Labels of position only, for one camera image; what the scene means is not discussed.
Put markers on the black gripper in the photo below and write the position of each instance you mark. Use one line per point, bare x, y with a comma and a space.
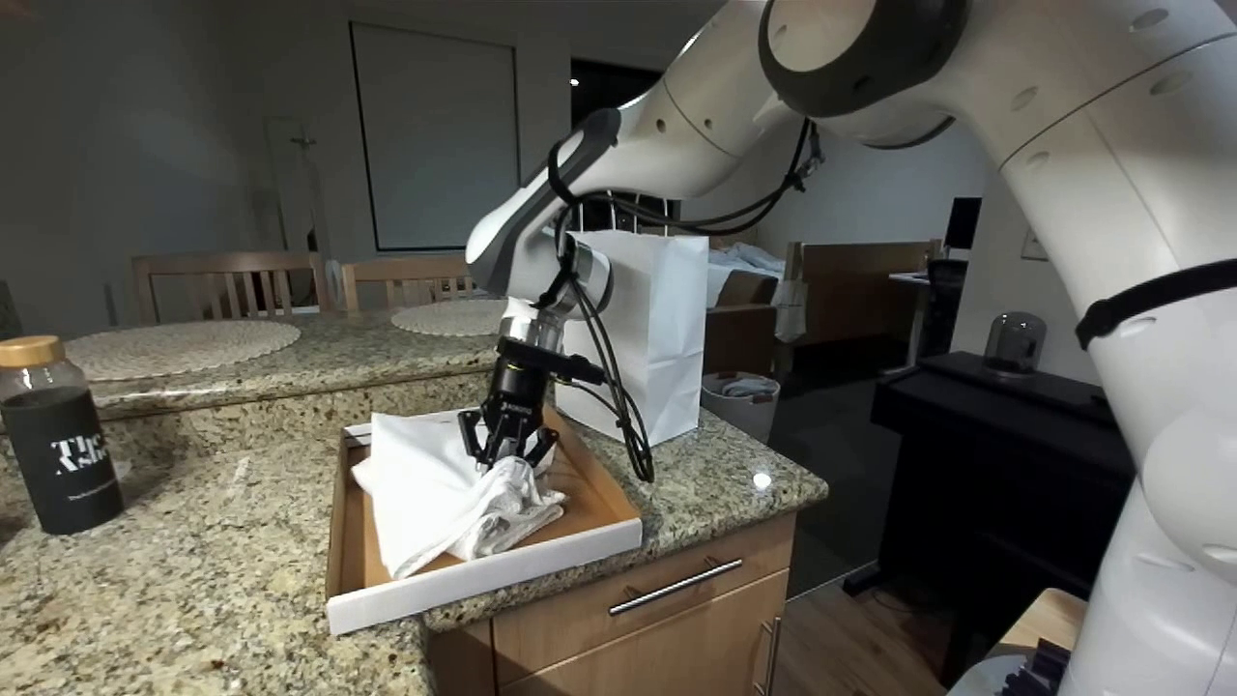
517, 397

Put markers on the white dotted cloth towel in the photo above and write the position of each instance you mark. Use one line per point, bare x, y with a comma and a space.
412, 495

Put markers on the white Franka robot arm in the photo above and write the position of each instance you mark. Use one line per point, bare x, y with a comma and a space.
1135, 167

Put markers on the white paper bag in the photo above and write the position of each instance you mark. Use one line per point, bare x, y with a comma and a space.
662, 348

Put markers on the shallow cardboard box tray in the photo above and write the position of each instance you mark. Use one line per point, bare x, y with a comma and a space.
489, 580

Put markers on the round woven placemat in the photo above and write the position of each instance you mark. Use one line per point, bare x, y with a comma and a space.
444, 320
180, 348

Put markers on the wooden slat-back chair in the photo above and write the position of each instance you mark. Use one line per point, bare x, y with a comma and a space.
407, 277
233, 284

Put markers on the wooden drawer cabinet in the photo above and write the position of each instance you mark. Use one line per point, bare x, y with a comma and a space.
620, 642

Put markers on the white trash bin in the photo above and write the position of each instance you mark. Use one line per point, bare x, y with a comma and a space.
739, 408

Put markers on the cardboard box with papers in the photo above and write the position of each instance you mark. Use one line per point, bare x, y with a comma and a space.
745, 294

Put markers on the thin coat stand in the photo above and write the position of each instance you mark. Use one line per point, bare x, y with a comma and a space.
303, 194

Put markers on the brown wooden desk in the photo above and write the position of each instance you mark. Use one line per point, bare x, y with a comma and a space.
862, 293

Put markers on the black jar with wooden lid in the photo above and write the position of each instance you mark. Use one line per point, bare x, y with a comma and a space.
64, 450

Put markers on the black office chair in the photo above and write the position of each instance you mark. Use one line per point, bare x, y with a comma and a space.
944, 310

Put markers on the black piano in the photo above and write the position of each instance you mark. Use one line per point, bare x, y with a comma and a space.
992, 478

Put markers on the black monitor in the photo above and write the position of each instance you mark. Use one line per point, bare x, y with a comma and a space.
965, 223

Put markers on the grey kettle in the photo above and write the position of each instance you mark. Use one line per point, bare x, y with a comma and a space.
1013, 338

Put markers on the light wooden board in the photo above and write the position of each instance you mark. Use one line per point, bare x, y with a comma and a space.
1044, 622

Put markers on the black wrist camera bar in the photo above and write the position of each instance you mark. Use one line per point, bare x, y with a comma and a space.
555, 366

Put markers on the large white wall board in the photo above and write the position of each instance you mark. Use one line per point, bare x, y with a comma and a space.
429, 141

